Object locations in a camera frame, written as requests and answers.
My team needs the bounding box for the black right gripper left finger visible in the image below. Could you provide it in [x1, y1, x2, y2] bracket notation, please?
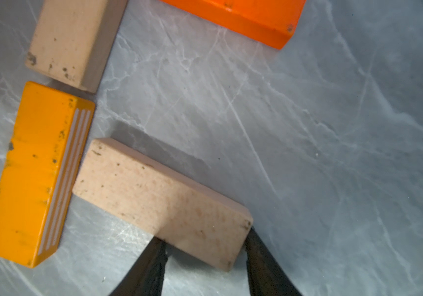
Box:
[110, 237, 168, 296]

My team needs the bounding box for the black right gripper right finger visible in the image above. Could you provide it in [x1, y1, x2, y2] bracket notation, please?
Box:
[244, 228, 302, 296]

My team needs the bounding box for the beige wooden block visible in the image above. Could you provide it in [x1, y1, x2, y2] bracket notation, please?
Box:
[25, 0, 128, 93]
[73, 138, 253, 271]

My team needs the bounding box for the long orange block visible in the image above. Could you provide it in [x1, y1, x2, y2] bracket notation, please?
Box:
[164, 0, 306, 50]

